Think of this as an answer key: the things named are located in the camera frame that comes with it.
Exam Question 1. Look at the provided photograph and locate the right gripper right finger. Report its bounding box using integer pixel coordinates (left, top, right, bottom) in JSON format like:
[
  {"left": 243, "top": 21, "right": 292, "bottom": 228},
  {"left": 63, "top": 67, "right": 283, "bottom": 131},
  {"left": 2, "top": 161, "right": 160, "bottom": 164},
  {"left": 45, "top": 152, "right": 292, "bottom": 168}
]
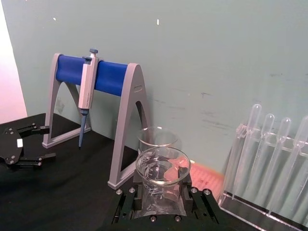
[{"left": 178, "top": 167, "right": 220, "bottom": 225}]

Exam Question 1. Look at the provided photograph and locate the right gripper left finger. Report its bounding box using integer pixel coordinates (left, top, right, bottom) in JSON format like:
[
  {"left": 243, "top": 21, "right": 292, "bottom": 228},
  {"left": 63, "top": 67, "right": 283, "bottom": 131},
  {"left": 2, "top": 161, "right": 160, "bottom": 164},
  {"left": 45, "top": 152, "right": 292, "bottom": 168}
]
[{"left": 112, "top": 172, "right": 145, "bottom": 222}]

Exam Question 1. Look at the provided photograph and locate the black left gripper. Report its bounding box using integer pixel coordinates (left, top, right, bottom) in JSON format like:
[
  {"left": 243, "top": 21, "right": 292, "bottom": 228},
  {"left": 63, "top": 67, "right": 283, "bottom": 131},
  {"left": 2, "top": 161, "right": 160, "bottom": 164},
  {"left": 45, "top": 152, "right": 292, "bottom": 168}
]
[{"left": 0, "top": 123, "right": 57, "bottom": 171}]

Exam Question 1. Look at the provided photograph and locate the clear glass beaker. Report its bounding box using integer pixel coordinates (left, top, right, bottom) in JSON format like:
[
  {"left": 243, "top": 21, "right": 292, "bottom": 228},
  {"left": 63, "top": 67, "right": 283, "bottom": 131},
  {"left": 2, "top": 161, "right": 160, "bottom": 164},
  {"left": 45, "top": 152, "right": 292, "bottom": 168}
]
[
  {"left": 135, "top": 147, "right": 192, "bottom": 215},
  {"left": 137, "top": 126, "right": 180, "bottom": 154}
]

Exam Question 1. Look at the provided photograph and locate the pink ribbed pad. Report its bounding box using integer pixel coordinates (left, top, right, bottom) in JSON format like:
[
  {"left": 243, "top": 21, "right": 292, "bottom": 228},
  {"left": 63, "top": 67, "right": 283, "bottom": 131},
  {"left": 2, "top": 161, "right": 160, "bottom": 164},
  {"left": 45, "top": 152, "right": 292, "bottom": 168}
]
[{"left": 190, "top": 163, "right": 227, "bottom": 199}]

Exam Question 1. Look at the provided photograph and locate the clear acrylic rack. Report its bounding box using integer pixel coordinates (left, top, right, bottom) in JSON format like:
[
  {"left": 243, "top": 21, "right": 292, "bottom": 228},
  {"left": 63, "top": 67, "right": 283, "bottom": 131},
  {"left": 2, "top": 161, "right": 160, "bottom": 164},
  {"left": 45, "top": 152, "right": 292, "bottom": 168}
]
[{"left": 218, "top": 123, "right": 308, "bottom": 231}]

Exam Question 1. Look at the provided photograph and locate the black table cloth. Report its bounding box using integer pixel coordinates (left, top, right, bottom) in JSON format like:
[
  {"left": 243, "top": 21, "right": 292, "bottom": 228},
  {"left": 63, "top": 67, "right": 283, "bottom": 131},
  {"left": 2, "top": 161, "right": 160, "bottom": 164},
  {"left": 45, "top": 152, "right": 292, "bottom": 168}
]
[{"left": 0, "top": 112, "right": 308, "bottom": 231}]

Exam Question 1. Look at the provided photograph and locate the grey stand with blue bar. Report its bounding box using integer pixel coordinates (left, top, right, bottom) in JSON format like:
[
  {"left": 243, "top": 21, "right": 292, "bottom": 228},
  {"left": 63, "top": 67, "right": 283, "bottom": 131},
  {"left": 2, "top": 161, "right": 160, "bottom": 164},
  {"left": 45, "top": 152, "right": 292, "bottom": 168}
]
[{"left": 42, "top": 52, "right": 153, "bottom": 191}]

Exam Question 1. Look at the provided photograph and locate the grey pipette with blue tip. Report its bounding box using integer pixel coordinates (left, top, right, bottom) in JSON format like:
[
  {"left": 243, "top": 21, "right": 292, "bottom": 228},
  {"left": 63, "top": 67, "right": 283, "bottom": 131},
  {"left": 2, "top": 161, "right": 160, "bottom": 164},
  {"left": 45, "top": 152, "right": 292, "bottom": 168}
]
[{"left": 77, "top": 48, "right": 100, "bottom": 150}]

